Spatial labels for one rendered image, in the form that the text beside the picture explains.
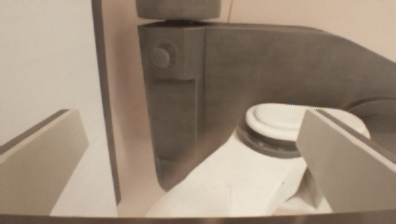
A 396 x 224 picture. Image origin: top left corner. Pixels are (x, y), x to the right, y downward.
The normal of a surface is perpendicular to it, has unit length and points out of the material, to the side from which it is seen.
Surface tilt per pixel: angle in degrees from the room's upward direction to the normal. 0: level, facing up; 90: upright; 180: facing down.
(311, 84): 0
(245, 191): 90
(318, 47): 0
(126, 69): 0
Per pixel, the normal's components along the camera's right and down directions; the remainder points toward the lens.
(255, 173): 0.01, -0.88
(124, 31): -0.18, 0.48
